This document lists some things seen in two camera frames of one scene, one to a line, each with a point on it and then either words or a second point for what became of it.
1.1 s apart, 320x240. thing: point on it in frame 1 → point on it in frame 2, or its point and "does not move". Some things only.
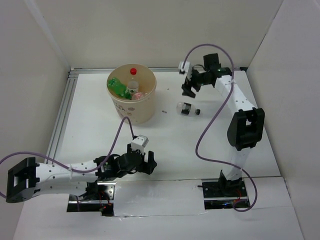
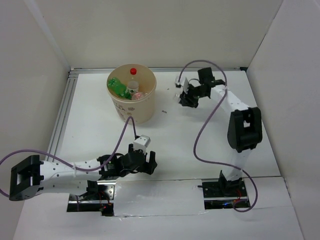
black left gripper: (147, 167) does not move
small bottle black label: (187, 108) → (176, 97)
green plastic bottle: (120, 88) does not move
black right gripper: (186, 87) → (186, 99)
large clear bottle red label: (133, 86) does not move
